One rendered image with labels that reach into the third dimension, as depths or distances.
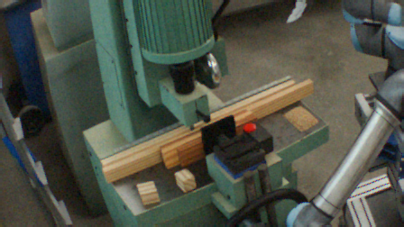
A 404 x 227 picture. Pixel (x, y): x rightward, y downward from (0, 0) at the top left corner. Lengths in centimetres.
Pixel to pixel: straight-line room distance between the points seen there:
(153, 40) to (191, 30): 9
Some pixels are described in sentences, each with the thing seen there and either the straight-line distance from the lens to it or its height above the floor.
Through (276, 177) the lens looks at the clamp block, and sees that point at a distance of 163.
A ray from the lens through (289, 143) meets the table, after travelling 175.
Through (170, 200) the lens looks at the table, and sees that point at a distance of 163.
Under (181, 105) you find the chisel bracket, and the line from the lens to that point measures 165.
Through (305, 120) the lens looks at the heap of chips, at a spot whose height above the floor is 91.
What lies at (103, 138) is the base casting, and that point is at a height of 80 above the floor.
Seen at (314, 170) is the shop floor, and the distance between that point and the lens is 303.
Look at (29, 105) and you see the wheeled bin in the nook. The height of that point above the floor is 20.
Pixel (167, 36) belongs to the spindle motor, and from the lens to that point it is 151.
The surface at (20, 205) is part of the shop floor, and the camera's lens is 319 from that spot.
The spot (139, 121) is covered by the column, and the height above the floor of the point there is 91.
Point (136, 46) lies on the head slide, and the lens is 169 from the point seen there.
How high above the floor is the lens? 198
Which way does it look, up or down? 35 degrees down
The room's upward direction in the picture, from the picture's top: 9 degrees counter-clockwise
